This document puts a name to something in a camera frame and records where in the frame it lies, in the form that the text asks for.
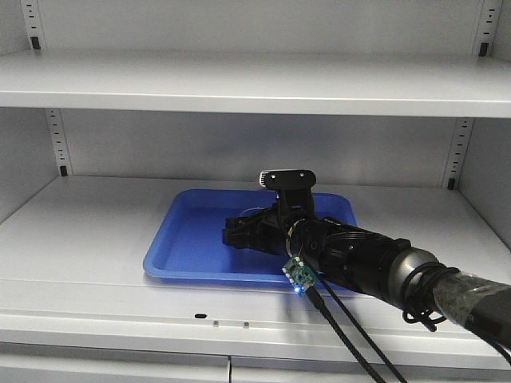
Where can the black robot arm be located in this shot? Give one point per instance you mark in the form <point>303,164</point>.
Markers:
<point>366,262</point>

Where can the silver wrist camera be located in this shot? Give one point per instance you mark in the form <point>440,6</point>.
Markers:
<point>287,179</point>

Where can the grey cabinet shelf upper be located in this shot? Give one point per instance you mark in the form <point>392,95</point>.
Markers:
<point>276,83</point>

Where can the clear glass beaker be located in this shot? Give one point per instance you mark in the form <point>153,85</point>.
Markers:
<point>251,211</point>

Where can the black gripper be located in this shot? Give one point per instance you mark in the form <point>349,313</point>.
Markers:
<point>267,230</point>

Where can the green circuit board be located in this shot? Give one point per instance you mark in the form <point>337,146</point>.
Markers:
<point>299,275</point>

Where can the blue plastic tray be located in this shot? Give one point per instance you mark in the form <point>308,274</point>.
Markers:
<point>188,246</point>

